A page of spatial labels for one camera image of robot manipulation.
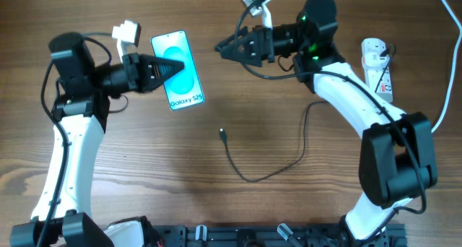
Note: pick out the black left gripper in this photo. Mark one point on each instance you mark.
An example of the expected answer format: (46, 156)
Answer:
(141, 74)

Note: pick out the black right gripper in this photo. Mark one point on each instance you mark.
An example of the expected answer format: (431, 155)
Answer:
(259, 46)

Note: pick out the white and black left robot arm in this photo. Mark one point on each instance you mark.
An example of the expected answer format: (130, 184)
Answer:
(79, 116)

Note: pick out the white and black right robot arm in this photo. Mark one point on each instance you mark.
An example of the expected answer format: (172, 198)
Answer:
(397, 160)

